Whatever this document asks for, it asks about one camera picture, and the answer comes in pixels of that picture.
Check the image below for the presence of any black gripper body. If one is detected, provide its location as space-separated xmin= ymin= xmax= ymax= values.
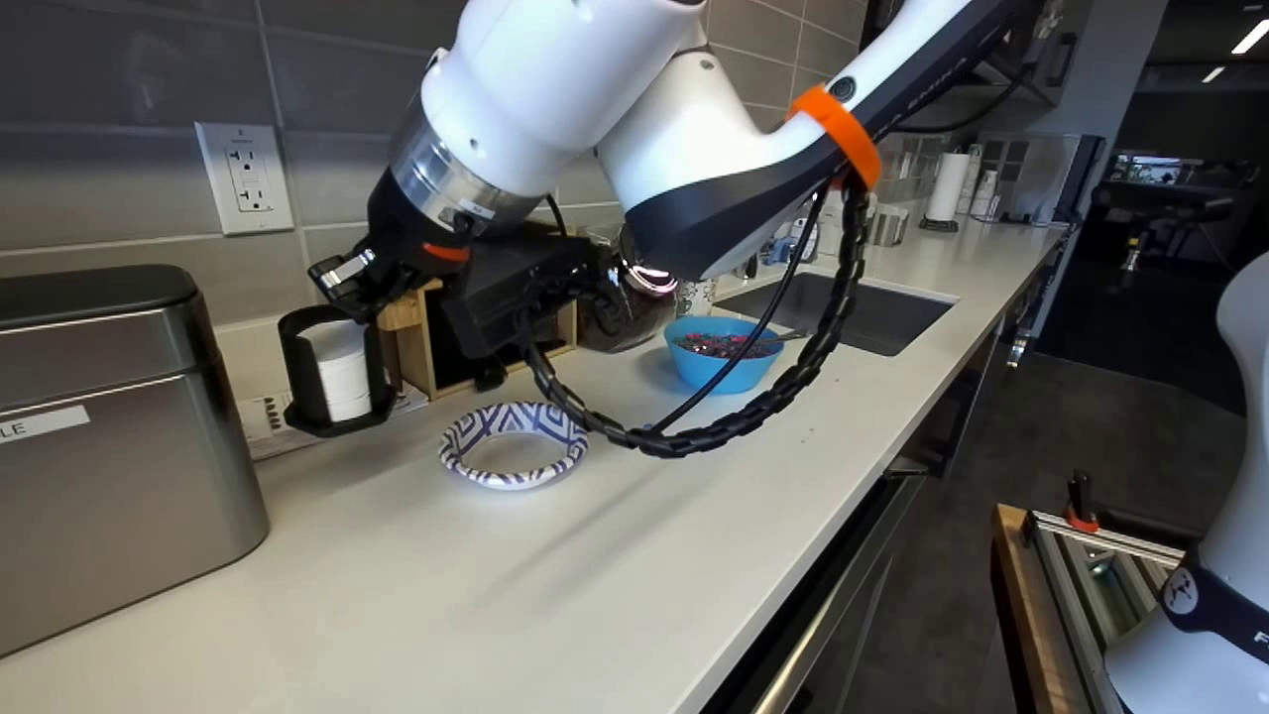
xmin=310 ymin=194 xmax=461 ymax=319

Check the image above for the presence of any wooden stand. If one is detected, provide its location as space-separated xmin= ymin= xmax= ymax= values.
xmin=375 ymin=273 xmax=589 ymax=401

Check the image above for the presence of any black counter mat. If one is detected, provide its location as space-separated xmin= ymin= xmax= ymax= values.
xmin=720 ymin=268 xmax=956 ymax=360

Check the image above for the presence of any striped black white bowl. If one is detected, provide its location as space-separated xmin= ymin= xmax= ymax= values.
xmin=437 ymin=401 xmax=591 ymax=495

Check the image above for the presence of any coffee bean jar with chrome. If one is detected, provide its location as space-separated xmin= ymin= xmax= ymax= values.
xmin=578 ymin=251 xmax=685 ymax=355

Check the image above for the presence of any grey metal box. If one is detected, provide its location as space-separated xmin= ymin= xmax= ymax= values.
xmin=0 ymin=263 xmax=274 ymax=662

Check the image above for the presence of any white label strip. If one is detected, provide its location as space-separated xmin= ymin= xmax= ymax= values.
xmin=0 ymin=401 xmax=97 ymax=452

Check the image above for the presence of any colourful beads pile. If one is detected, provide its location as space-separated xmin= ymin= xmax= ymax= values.
xmin=677 ymin=327 xmax=778 ymax=360

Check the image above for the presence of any blue bowl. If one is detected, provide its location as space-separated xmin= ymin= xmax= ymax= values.
xmin=664 ymin=310 xmax=788 ymax=395

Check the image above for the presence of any white paper towel roll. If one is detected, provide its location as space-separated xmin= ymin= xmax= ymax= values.
xmin=926 ymin=150 xmax=975 ymax=228

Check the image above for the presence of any orange clamp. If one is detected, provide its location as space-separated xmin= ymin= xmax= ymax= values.
xmin=1063 ymin=470 xmax=1108 ymax=539

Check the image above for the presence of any white robot with black band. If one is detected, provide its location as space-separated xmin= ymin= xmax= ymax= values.
xmin=1108 ymin=251 xmax=1269 ymax=714

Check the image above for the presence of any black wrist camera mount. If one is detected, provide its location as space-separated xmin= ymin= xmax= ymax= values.
xmin=447 ymin=234 xmax=589 ymax=366

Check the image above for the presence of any white wall outlet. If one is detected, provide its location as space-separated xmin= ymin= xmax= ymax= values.
xmin=190 ymin=118 xmax=299 ymax=236

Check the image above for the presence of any braided black cable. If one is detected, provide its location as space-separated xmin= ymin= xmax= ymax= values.
xmin=517 ymin=171 xmax=877 ymax=464

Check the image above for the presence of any thin black cable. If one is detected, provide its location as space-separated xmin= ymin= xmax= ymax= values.
xmin=656 ymin=189 xmax=843 ymax=433

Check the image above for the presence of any orange strap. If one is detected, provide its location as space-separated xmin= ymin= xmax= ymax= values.
xmin=788 ymin=81 xmax=887 ymax=189

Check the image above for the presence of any wooden frame cart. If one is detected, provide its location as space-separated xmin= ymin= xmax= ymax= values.
xmin=988 ymin=501 xmax=1194 ymax=714

